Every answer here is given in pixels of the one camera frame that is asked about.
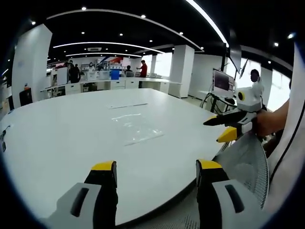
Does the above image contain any white pillar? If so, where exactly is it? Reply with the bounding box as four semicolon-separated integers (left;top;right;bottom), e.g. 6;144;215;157
167;44;195;99
11;23;53;108

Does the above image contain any person's white shirt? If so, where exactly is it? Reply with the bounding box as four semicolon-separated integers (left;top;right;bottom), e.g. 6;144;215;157
261;42;305;217

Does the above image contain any computer monitor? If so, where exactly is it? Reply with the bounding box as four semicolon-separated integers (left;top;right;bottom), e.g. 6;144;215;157
213;68;236;93

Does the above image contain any ceiling light strip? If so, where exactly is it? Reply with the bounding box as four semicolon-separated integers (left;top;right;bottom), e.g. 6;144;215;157
185;0;230;48

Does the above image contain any person's right hand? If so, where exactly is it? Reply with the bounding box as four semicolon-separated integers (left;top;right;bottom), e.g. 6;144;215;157
252;108;278;138

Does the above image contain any black tilted screen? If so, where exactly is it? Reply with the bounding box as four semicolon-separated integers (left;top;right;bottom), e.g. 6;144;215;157
228;43;249;79

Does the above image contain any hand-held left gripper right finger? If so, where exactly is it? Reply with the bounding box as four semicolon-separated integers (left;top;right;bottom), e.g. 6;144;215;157
195;159;271;229

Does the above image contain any bundle of black cables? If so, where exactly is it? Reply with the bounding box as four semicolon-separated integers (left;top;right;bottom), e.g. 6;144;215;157
199;92;237;113

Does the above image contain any black cable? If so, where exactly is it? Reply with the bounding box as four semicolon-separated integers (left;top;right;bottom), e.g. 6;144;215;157
0;124;11;153

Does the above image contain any large clear food packaging bag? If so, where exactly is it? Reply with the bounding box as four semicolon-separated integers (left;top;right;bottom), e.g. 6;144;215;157
111;113;164;146

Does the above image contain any long white counter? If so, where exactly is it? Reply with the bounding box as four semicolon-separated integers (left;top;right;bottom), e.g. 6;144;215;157
40;76;170;96

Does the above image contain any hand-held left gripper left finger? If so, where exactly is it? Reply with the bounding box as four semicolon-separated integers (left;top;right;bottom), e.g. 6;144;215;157
39;161;119;229

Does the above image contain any grey mesh chair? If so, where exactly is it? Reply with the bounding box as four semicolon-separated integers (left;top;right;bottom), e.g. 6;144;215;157
213;132;270;209

